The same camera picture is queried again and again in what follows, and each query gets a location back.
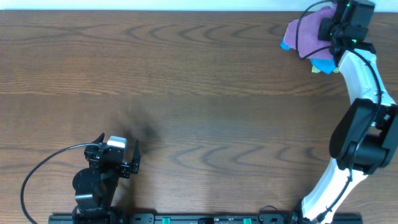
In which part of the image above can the yellow-green microfibre cloth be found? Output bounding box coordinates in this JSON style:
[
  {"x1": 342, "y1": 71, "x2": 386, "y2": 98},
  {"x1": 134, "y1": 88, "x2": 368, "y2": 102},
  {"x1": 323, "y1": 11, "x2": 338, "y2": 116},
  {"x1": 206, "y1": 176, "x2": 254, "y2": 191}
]
[{"x1": 312, "y1": 65, "x2": 339, "y2": 75}]

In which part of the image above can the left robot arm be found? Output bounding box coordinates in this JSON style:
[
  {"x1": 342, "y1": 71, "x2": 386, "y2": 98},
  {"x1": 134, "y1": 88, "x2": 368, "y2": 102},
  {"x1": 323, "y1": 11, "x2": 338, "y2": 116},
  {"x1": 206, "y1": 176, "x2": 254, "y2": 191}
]
[{"x1": 72, "y1": 134, "x2": 141, "y2": 219}]

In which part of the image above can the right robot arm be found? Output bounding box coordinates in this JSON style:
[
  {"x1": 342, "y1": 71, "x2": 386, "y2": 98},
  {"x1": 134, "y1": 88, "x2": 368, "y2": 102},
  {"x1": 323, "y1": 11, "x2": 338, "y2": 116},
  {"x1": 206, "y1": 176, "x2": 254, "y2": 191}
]
[{"x1": 289, "y1": 1, "x2": 397, "y2": 223}]

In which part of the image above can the left black cable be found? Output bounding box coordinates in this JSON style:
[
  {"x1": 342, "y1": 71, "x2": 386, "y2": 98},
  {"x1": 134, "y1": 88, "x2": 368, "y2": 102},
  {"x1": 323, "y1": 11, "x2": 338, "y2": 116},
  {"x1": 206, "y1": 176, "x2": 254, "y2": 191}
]
[{"x1": 20, "y1": 142, "x2": 100, "y2": 224}]

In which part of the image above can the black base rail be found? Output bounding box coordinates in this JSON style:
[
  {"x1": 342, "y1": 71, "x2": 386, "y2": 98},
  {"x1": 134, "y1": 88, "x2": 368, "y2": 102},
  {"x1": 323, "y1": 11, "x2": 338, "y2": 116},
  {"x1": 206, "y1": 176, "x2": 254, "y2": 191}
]
[{"x1": 48, "y1": 212, "x2": 364, "y2": 224}]

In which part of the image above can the blue microfibre cloth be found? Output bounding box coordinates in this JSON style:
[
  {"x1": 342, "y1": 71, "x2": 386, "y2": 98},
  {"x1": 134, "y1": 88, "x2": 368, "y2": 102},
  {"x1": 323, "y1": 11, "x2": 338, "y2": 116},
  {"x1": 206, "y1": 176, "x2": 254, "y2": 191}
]
[{"x1": 280, "y1": 38, "x2": 336, "y2": 67}]

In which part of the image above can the purple microfibre cloth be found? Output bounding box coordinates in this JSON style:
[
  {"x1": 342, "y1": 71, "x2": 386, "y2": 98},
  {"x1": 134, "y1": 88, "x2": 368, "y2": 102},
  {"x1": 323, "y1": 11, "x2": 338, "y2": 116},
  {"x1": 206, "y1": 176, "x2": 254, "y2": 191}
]
[{"x1": 284, "y1": 5, "x2": 336, "y2": 52}]

